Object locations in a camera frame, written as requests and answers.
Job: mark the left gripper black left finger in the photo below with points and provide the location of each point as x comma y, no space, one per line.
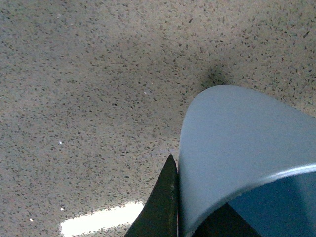
159,217

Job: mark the light blue plastic cup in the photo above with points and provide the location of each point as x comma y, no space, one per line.
248,150

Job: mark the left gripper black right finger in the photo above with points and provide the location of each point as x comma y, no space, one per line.
225,222

